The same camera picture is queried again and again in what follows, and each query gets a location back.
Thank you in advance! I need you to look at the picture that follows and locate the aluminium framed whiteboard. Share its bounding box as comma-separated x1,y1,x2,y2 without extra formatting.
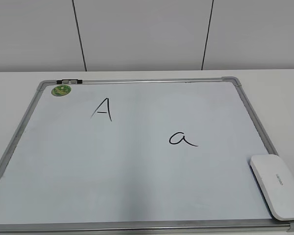
0,77,294,234

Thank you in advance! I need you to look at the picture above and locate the round green magnet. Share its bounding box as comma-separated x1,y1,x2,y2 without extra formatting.
51,85,72,97

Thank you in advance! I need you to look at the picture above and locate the white whiteboard eraser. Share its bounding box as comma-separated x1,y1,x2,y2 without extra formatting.
250,154,294,221

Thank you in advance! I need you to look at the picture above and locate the black silver hanging clip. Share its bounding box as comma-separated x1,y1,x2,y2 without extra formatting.
56,79,83,85

